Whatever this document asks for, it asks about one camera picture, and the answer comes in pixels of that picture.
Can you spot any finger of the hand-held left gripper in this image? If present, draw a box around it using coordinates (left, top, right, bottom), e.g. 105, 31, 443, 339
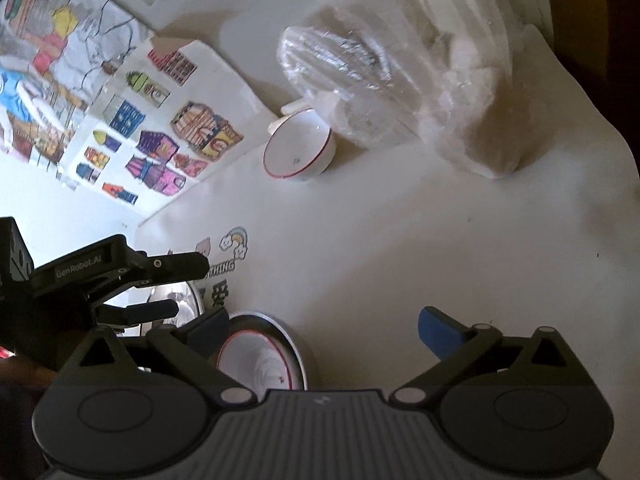
94, 298, 181, 327
126, 248, 211, 284

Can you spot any plastic bag of white blocks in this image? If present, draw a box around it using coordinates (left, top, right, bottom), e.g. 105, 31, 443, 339
277, 0, 544, 181

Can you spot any drawing of child with fan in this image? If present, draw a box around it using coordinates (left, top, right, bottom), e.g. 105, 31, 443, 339
0, 0, 154, 182

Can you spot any steel bowl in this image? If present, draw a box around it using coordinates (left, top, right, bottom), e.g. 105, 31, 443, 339
214, 310, 319, 392

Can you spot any white printed tablecloth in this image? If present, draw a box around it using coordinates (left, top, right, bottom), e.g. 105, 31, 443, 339
132, 20, 640, 397

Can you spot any white bowl with red pattern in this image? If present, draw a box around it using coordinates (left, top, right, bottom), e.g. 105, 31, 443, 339
215, 332, 294, 392

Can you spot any large steel plate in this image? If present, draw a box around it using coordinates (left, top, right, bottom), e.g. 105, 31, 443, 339
142, 280, 207, 337

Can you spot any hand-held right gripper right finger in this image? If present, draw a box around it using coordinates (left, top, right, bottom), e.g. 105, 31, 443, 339
390, 306, 582, 407

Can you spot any drawing of colourful houses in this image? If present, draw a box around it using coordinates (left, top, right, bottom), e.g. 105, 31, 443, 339
54, 37, 274, 227

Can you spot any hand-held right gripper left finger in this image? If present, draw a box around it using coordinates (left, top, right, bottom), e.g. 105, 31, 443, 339
74, 305, 257, 411

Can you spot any white bowl with red rim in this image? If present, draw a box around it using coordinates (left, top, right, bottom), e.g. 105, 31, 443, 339
263, 108, 336, 184

